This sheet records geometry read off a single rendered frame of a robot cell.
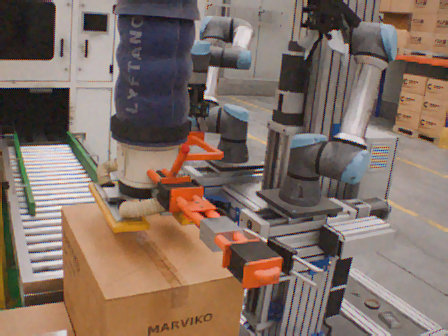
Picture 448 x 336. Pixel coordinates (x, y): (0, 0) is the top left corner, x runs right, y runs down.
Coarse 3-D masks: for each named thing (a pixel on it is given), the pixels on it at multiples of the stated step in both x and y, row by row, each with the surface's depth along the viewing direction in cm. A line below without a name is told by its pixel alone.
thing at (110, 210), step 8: (88, 184) 141; (96, 184) 140; (112, 184) 134; (96, 192) 135; (96, 200) 131; (104, 200) 128; (120, 200) 123; (128, 200) 131; (104, 208) 124; (112, 208) 123; (112, 216) 119; (112, 224) 115; (120, 224) 115; (128, 224) 116; (136, 224) 116; (144, 224) 117; (120, 232) 115
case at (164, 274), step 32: (64, 224) 149; (96, 224) 142; (160, 224) 147; (64, 256) 154; (96, 256) 123; (128, 256) 125; (160, 256) 127; (192, 256) 128; (64, 288) 161; (96, 288) 112; (128, 288) 109; (160, 288) 111; (192, 288) 115; (224, 288) 120; (96, 320) 115; (128, 320) 108; (160, 320) 113; (192, 320) 118; (224, 320) 124
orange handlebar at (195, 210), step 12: (204, 144) 154; (192, 156) 140; (204, 156) 142; (216, 156) 144; (156, 180) 116; (180, 204) 102; (192, 204) 100; (204, 204) 100; (192, 216) 96; (204, 216) 100; (216, 216) 96; (216, 240) 86; (240, 240) 86; (264, 276) 74; (276, 276) 75
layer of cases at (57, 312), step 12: (0, 312) 153; (12, 312) 154; (24, 312) 155; (36, 312) 156; (48, 312) 157; (60, 312) 158; (0, 324) 147; (12, 324) 148; (24, 324) 149; (36, 324) 150; (48, 324) 151; (60, 324) 151; (72, 324) 154
